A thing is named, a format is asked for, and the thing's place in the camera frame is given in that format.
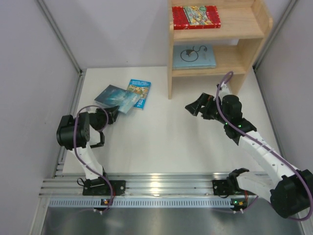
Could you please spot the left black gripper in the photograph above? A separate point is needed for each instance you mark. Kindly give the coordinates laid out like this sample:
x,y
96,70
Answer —
x,y
105,115

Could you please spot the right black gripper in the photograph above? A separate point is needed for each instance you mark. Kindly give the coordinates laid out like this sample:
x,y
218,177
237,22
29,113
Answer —
x,y
204,105

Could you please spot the dark blue ocean book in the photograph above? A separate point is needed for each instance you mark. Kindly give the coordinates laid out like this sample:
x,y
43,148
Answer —
x,y
113,96

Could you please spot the bright blue illustrated book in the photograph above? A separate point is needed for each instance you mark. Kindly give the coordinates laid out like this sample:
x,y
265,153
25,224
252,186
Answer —
x,y
141,88

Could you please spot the light blue Gatsby book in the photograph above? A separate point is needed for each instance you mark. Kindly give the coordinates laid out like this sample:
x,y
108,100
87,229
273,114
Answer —
x,y
198,56

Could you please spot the red illustrated book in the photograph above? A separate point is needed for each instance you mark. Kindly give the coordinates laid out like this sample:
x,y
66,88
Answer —
x,y
195,17

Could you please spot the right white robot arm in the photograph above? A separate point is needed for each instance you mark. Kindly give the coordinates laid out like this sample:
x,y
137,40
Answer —
x,y
290,190

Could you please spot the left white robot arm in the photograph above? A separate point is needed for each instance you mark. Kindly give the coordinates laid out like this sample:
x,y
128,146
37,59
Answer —
x,y
82,133

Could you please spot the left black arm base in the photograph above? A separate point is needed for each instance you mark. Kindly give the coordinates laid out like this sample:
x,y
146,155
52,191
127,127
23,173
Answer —
x,y
99,187

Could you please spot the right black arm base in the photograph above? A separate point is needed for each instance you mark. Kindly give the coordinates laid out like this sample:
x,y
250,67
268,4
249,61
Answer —
x,y
223,188

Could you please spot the wooden two-tier shelf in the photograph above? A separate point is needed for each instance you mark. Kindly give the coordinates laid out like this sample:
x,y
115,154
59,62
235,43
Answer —
x,y
245,27

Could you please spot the left aluminium frame post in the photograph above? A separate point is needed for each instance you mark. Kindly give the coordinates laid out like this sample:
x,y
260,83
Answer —
x,y
62,41

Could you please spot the aluminium frame post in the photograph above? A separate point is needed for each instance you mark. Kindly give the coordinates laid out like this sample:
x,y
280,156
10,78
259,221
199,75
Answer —
x,y
62,41
263,67

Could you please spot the aluminium mounting rail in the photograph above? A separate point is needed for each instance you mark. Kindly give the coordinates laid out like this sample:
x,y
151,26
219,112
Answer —
x,y
152,177

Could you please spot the slotted grey cable duct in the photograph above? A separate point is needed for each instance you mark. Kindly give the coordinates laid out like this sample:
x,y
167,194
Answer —
x,y
147,203

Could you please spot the right aluminium frame post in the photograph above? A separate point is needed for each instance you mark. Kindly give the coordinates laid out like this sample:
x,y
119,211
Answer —
x,y
263,67

